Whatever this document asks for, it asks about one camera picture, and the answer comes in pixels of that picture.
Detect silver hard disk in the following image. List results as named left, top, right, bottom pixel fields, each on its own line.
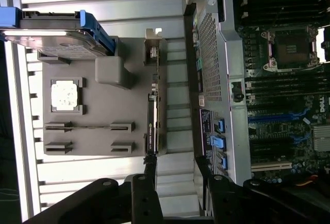
left=0, top=11, right=104, bottom=61

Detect black sleeved power wire bundle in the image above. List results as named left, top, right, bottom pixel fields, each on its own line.
left=280, top=167, right=330, bottom=194

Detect black RAM slot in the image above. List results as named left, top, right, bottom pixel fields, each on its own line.
left=244, top=87, right=330, bottom=92
left=241, top=14, right=330, bottom=21
left=241, top=9, right=330, bottom=15
left=244, top=81, right=330, bottom=87
left=241, top=0, right=330, bottom=5
left=244, top=76, right=330, bottom=82
left=241, top=4, right=330, bottom=10

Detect CPU socket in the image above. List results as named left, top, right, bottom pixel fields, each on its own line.
left=261, top=24, right=319, bottom=73

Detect silver chipset heat sink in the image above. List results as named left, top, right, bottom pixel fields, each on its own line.
left=311, top=125, right=330, bottom=152

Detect silver CPU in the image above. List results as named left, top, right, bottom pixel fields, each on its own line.
left=51, top=81, right=79, bottom=111

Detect black expansion slot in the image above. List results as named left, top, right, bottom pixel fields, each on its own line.
left=251, top=141, right=293, bottom=150
left=251, top=150, right=293, bottom=159

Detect blue disk caddy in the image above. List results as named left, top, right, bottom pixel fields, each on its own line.
left=0, top=6, right=116, bottom=55

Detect green RAM stick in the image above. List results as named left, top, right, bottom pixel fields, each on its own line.
left=45, top=123, right=129, bottom=130

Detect green motherboard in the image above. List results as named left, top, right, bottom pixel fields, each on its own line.
left=241, top=23, right=330, bottom=186

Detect black chassis switch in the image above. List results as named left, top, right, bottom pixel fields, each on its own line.
left=231, top=81, right=245, bottom=104

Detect white expansion slot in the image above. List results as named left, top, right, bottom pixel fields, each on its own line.
left=251, top=162, right=292, bottom=173

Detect grey plastic parts rack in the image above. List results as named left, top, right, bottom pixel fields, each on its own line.
left=37, top=36, right=168, bottom=158

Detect blue card retention clip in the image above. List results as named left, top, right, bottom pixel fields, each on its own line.
left=217, top=119, right=228, bottom=133
left=209, top=135, right=225, bottom=148
left=218, top=156, right=229, bottom=170

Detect blue expansion slot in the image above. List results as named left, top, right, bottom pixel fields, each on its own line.
left=247, top=112, right=309, bottom=122

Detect open black PC case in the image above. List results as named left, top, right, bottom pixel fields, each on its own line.
left=181, top=0, right=330, bottom=209

